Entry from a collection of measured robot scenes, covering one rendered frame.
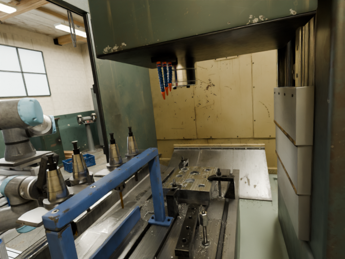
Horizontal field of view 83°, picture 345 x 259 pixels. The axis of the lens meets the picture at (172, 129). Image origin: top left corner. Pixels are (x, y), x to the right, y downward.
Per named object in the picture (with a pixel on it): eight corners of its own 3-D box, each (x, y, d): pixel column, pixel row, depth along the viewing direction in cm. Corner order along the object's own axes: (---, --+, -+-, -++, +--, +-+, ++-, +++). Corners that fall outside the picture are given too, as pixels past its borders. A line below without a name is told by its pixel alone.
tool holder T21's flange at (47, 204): (64, 214, 42) (62, 203, 42) (38, 215, 43) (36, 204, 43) (80, 198, 48) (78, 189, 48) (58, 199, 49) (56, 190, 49)
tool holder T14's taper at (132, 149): (133, 154, 73) (131, 137, 72) (125, 154, 75) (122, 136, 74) (141, 151, 76) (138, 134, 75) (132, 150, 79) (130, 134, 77)
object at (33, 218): (12, 223, 39) (11, 220, 39) (37, 208, 44) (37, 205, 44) (36, 228, 37) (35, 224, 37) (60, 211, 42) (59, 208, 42)
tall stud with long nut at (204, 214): (200, 245, 69) (198, 212, 66) (202, 240, 71) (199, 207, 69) (209, 247, 68) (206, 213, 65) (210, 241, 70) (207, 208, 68)
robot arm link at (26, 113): (28, 119, 121) (-15, 96, 71) (56, 116, 127) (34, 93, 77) (31, 138, 121) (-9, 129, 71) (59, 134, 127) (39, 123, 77)
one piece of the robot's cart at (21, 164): (-19, 172, 114) (-22, 162, 113) (21, 159, 134) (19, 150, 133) (21, 175, 101) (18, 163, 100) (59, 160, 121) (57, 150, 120)
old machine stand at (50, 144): (48, 173, 434) (36, 121, 414) (32, 172, 453) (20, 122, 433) (69, 164, 487) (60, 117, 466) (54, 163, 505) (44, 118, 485)
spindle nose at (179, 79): (198, 84, 85) (196, 55, 83) (162, 88, 86) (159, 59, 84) (197, 85, 100) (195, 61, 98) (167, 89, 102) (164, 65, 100)
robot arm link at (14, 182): (24, 192, 74) (19, 171, 73) (44, 194, 70) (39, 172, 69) (0, 203, 67) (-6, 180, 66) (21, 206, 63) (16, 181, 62)
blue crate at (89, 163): (69, 173, 419) (67, 164, 415) (62, 169, 448) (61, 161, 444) (97, 164, 462) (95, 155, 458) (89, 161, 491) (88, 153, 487)
